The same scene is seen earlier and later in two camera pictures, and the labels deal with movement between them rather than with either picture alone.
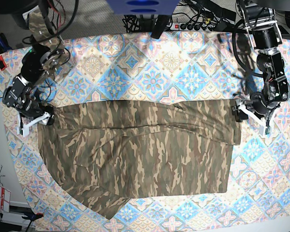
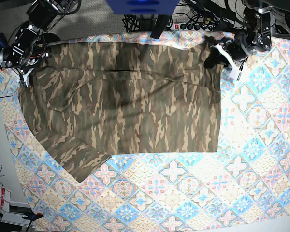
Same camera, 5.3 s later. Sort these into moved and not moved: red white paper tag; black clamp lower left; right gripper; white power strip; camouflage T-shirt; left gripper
Moved: left gripper; right gripper; camouflage T-shirt
Not moved: black clamp lower left; red white paper tag; white power strip
